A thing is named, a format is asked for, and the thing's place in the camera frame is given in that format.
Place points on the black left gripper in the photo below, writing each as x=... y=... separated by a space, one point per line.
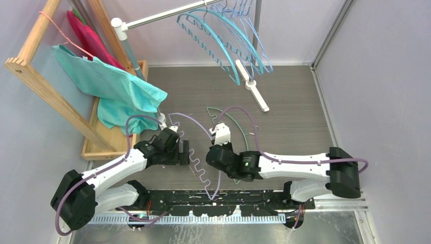
x=183 y=156

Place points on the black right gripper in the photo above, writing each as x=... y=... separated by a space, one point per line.
x=227 y=145

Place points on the green plastic hanger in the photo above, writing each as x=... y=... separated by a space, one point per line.
x=214 y=117

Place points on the light blue wire hanger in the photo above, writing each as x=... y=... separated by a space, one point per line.
x=250 y=20
x=229 y=33
x=244 y=43

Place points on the teal wavy plastic hanger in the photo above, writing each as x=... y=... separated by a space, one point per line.
x=226 y=32

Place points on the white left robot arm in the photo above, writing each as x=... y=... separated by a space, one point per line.
x=80 y=196

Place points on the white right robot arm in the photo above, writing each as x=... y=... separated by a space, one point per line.
x=310 y=176

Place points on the teal cloth garment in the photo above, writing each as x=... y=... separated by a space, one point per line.
x=125 y=100

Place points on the magenta cloth garment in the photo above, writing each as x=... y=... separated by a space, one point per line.
x=94 y=43

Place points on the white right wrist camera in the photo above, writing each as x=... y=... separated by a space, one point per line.
x=220 y=134

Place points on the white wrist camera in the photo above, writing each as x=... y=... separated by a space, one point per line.
x=220 y=134
x=172 y=129

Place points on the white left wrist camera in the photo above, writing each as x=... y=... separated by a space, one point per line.
x=172 y=129

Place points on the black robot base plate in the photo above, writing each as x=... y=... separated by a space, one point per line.
x=227 y=207

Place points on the wooden clothes rack frame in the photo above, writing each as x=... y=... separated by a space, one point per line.
x=101 y=143

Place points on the metal hanger rail stand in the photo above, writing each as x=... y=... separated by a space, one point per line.
x=120 y=29

